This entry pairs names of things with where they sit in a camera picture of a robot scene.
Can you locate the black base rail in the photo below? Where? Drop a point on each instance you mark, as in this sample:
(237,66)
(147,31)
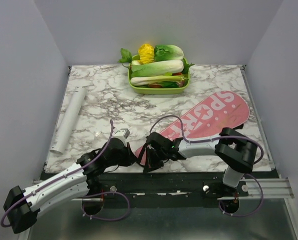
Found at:
(168,190)

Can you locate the green vegetable basket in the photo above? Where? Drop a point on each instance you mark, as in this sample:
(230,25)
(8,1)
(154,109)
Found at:
(161,88)

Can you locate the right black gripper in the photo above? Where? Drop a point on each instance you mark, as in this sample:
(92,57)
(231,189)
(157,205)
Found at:
(151,155)

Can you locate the dark green lettuce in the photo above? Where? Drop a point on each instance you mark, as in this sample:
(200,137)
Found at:
(167,52)

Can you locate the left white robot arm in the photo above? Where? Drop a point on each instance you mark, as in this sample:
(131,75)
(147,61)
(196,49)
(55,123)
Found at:
(22,206)

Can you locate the white green celery stalk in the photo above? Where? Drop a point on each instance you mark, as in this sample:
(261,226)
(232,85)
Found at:
(139,81)

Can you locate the pink racket bag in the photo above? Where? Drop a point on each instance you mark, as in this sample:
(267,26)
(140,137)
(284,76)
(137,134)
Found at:
(206,117)

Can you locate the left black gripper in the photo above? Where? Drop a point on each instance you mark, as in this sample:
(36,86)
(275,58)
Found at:
(125,155)

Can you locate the white shuttlecock tube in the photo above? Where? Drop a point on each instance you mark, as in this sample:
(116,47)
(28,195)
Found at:
(68,121)

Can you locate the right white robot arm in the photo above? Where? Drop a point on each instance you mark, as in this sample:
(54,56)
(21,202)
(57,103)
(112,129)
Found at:
(239,152)

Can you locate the yellow leafy vegetable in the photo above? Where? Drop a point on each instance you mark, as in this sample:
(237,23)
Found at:
(146,54)

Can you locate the white green napa cabbage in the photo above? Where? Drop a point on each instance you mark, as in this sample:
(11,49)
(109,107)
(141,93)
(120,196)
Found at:
(157,68)

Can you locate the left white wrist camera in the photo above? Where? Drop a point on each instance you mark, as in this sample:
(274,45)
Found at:
(121,134)

